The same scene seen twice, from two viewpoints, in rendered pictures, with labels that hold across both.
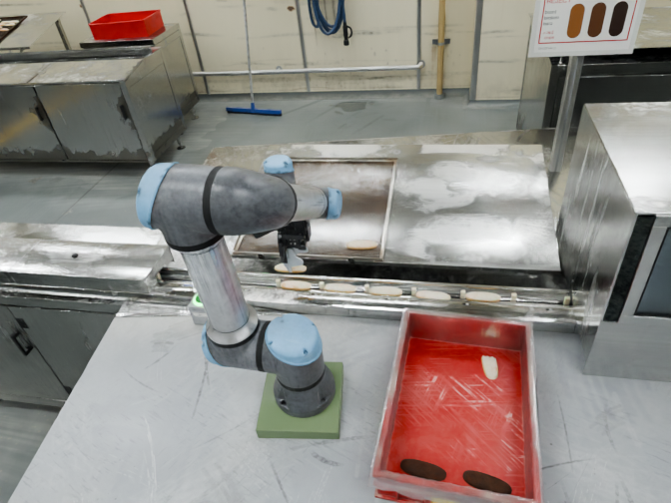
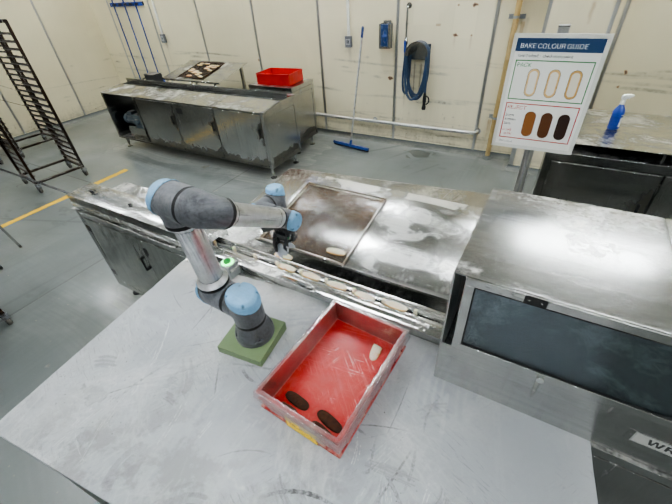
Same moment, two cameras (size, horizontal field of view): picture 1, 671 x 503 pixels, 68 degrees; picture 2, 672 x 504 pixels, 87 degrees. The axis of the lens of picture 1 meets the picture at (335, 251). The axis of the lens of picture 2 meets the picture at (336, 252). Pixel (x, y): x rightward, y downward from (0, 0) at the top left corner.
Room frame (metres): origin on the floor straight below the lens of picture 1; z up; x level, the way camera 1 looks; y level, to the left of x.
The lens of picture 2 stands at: (-0.03, -0.48, 1.95)
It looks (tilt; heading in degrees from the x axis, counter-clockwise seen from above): 38 degrees down; 17
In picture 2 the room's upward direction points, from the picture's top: 4 degrees counter-clockwise
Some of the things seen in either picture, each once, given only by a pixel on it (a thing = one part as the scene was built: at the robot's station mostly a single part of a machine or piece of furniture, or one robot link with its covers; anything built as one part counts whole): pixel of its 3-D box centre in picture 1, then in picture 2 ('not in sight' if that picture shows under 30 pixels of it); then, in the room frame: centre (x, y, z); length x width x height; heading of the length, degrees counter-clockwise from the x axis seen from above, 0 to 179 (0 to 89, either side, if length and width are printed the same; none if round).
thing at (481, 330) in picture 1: (459, 401); (337, 366); (0.67, -0.24, 0.88); 0.49 x 0.34 x 0.10; 161
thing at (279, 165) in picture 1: (280, 179); (275, 198); (1.15, 0.12, 1.24); 0.09 x 0.08 x 0.11; 162
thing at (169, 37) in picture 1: (146, 82); (285, 115); (4.72, 1.54, 0.44); 0.70 x 0.55 x 0.87; 74
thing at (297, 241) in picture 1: (292, 227); (283, 230); (1.16, 0.11, 1.08); 0.09 x 0.08 x 0.12; 74
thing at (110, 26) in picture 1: (127, 24); (279, 76); (4.72, 1.54, 0.94); 0.51 x 0.36 x 0.13; 78
